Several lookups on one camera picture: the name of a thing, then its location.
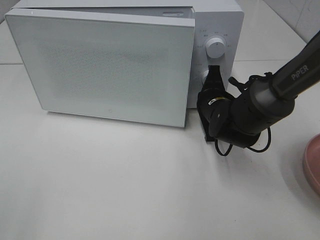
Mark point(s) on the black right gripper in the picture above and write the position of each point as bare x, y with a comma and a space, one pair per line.
213, 105

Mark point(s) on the white timer knob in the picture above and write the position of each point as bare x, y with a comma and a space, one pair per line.
203, 76

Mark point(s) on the white microwave door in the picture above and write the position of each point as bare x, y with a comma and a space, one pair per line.
116, 66

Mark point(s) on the pink round plate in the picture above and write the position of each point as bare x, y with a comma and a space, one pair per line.
311, 163

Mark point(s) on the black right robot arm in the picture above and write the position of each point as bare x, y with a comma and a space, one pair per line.
263, 100

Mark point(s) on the white upper power knob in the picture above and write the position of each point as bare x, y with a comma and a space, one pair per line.
215, 47

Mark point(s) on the white microwave oven body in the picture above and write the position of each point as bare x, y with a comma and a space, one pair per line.
218, 25

